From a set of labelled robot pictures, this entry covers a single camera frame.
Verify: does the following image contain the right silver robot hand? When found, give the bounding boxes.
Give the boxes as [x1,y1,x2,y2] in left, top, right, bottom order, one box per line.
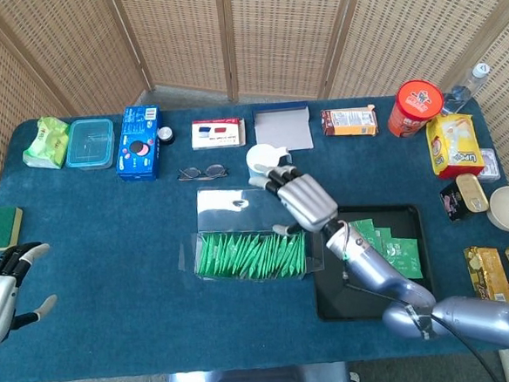
[247,157,342,239]

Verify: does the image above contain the clear box of green sachets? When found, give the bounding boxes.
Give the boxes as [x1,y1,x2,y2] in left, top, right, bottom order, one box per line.
[173,180,327,289]

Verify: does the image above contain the open blue box grey inside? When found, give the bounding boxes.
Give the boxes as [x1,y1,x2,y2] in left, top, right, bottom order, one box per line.
[251,101,316,155]

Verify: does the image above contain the white box red blue print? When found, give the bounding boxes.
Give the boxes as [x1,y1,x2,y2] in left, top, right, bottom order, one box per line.
[189,117,248,152]

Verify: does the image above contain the yellow snack bag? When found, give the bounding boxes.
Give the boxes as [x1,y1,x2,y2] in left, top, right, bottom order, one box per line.
[424,112,486,181]

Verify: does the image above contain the blue Oreo cookie box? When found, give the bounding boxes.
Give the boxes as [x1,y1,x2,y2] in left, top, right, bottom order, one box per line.
[112,103,166,183]

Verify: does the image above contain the brown orange snack pack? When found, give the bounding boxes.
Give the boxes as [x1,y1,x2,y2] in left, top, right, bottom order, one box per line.
[321,105,381,140]

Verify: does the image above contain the black plastic tray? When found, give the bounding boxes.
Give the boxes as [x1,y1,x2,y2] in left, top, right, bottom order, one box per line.
[308,199,439,325]

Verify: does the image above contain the thin-framed eyeglasses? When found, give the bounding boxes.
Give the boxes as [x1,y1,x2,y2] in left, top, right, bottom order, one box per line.
[176,162,231,183]

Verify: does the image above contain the blue carpet table cover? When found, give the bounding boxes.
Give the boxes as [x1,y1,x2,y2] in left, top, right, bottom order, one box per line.
[0,85,509,382]

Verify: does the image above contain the black printed packet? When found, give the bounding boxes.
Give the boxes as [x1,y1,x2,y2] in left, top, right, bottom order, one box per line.
[438,179,472,224]

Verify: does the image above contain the orange red round canister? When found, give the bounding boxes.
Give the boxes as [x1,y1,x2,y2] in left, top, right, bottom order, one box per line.
[384,78,447,139]

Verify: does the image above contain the small black silver cylinder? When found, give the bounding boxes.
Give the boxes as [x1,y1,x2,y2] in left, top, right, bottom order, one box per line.
[156,125,177,147]

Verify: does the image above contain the gold tin can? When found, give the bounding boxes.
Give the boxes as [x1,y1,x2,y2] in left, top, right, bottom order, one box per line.
[455,172,490,215]

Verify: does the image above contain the green tissue pack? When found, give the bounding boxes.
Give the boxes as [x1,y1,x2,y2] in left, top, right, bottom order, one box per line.
[20,115,73,172]

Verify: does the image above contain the wicker folding screen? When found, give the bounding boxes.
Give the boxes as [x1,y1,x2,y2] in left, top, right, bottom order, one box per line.
[0,0,509,229]

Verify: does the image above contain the clear container teal lid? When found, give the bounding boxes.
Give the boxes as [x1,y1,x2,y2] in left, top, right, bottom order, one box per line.
[63,117,118,173]

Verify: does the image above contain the small clear plastic case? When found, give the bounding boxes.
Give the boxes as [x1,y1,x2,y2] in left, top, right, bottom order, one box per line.
[473,147,503,184]

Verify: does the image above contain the clear plastic water bottle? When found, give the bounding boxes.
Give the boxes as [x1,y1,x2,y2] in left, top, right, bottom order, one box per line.
[439,61,494,116]

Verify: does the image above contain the gold foil snack pack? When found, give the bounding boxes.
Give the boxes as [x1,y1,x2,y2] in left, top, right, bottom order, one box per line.
[462,244,509,307]

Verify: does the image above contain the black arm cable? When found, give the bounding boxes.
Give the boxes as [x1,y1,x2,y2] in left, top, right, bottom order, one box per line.
[337,208,503,382]

